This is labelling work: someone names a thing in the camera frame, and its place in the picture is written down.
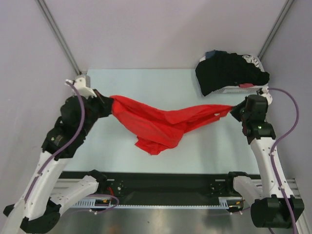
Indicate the striped white black garment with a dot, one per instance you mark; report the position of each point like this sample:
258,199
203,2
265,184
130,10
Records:
251,59

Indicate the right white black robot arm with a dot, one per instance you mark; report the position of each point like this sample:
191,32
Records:
273,204

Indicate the blue denim garment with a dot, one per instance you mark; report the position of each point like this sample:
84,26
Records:
210,54

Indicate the pink garment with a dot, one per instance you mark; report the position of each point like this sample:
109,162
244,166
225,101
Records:
246,85

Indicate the white laundry basket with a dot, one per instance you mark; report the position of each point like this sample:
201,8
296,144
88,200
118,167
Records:
234,90

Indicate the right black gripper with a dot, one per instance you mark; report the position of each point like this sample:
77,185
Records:
235,109

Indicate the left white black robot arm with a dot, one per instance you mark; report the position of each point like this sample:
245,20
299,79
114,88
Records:
38,211

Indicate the red tank top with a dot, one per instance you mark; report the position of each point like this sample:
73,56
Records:
158,130

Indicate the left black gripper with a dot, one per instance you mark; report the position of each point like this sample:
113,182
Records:
106,102

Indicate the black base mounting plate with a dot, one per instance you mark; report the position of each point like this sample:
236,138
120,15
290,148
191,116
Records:
151,189

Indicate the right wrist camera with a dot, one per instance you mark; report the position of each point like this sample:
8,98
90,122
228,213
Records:
264,92

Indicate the black tank top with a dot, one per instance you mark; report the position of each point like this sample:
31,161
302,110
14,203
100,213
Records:
226,73

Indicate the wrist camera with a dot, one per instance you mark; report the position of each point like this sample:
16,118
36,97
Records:
81,83
264,92

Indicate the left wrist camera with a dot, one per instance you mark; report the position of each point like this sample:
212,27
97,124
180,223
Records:
81,83

